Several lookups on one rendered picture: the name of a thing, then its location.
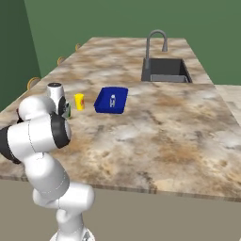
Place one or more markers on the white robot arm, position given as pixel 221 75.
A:
pixel 37 138

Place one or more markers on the white bottle in tray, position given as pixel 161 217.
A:
pixel 113 100

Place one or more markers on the blue rectangular tray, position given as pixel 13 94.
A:
pixel 111 100

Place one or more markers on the yellow drink carton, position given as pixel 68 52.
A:
pixel 79 101

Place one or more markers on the green drink can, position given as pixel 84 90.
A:
pixel 68 110

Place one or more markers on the dark grey sink basin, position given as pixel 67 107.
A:
pixel 166 70

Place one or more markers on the wooden round stool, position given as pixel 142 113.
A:
pixel 77 46
pixel 32 82
pixel 60 60

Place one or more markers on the grey curved tap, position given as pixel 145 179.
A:
pixel 155 40

